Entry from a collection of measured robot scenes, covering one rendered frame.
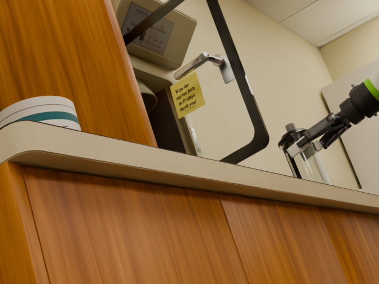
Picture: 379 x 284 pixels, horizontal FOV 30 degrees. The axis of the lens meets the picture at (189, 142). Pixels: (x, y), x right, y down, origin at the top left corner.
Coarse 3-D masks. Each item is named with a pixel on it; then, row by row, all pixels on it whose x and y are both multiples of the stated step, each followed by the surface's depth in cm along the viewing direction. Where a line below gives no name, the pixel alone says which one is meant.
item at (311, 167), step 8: (296, 136) 202; (280, 144) 205; (288, 144) 204; (312, 144) 203; (304, 152) 201; (312, 152) 202; (296, 160) 202; (304, 160) 200; (312, 160) 200; (320, 160) 202; (304, 168) 200; (312, 168) 199; (320, 168) 200; (304, 176) 200; (312, 176) 199; (320, 176) 199; (328, 176) 201
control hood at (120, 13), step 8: (112, 0) 164; (120, 0) 163; (128, 0) 164; (136, 0) 167; (144, 0) 169; (152, 0) 171; (160, 0) 174; (120, 8) 163; (128, 8) 165; (152, 8) 172; (120, 16) 164; (120, 24) 165
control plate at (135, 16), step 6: (132, 6) 166; (138, 6) 168; (132, 12) 167; (138, 12) 168; (144, 12) 170; (150, 12) 172; (126, 18) 166; (132, 18) 167; (138, 18) 169; (144, 18) 171; (126, 24) 167; (132, 24) 168; (126, 30) 167
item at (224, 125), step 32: (192, 0) 148; (128, 32) 160; (160, 32) 153; (192, 32) 148; (224, 32) 142; (160, 64) 153; (224, 64) 142; (160, 96) 152; (224, 96) 141; (160, 128) 152; (192, 128) 146; (224, 128) 141; (256, 128) 136; (224, 160) 140
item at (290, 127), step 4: (288, 124) 208; (292, 124) 208; (288, 128) 208; (292, 128) 207; (296, 128) 205; (300, 128) 205; (304, 128) 205; (288, 132) 205; (292, 132) 204; (284, 136) 205
